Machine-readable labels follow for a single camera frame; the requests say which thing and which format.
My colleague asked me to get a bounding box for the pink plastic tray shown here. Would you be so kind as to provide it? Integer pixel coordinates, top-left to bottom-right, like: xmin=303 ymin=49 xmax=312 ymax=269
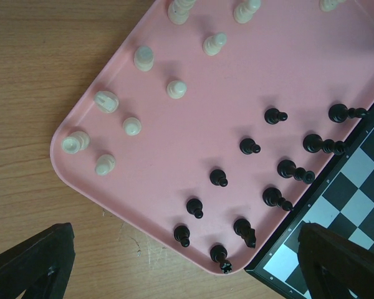
xmin=50 ymin=1 xmax=374 ymax=275

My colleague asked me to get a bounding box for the black and white chessboard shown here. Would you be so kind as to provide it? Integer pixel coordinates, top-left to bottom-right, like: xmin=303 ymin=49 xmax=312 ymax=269
xmin=245 ymin=104 xmax=374 ymax=298

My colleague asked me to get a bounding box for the white queen piece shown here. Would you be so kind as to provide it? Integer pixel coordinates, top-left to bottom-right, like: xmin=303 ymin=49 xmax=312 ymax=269
xmin=168 ymin=0 xmax=196 ymax=25

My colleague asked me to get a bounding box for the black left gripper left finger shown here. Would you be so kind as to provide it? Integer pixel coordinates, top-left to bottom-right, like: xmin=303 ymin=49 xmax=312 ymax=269
xmin=0 ymin=222 xmax=75 ymax=298

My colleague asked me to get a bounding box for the black knight piece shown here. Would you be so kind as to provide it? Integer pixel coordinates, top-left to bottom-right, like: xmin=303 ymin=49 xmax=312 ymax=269
xmin=233 ymin=218 xmax=256 ymax=249

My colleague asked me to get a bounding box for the white knight piece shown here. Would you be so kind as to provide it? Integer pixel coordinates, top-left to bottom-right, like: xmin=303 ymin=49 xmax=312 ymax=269
xmin=93 ymin=91 xmax=119 ymax=113

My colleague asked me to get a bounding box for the black rook piece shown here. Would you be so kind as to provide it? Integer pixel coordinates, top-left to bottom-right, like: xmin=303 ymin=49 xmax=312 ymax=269
xmin=210 ymin=245 xmax=233 ymax=274

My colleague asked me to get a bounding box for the white pawn piece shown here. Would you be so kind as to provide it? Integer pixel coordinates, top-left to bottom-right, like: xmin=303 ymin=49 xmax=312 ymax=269
xmin=95 ymin=154 xmax=116 ymax=176
xmin=203 ymin=32 xmax=227 ymax=56
xmin=122 ymin=117 xmax=142 ymax=136
xmin=319 ymin=0 xmax=346 ymax=12
xmin=166 ymin=80 xmax=187 ymax=99
xmin=233 ymin=0 xmax=261 ymax=24

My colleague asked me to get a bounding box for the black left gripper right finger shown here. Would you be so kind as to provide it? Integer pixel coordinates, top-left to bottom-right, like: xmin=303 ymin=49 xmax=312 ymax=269
xmin=298 ymin=223 xmax=374 ymax=298

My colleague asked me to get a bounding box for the white rook piece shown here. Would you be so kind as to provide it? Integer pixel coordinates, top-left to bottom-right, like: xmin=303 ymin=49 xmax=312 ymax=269
xmin=61 ymin=131 xmax=90 ymax=154

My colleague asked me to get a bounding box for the black pawn piece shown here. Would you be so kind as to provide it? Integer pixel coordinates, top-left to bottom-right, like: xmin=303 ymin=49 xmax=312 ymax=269
xmin=186 ymin=198 xmax=203 ymax=219
xmin=239 ymin=138 xmax=261 ymax=155
xmin=264 ymin=108 xmax=288 ymax=125
xmin=174 ymin=225 xmax=190 ymax=247
xmin=209 ymin=169 xmax=228 ymax=187

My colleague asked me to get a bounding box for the black bishop piece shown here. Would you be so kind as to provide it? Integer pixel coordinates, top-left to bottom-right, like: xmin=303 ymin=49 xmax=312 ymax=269
xmin=262 ymin=187 xmax=293 ymax=211
xmin=328 ymin=103 xmax=368 ymax=123

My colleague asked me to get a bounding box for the white bishop piece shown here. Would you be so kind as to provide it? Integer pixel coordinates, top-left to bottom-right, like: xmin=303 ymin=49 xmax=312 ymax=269
xmin=133 ymin=46 xmax=154 ymax=72

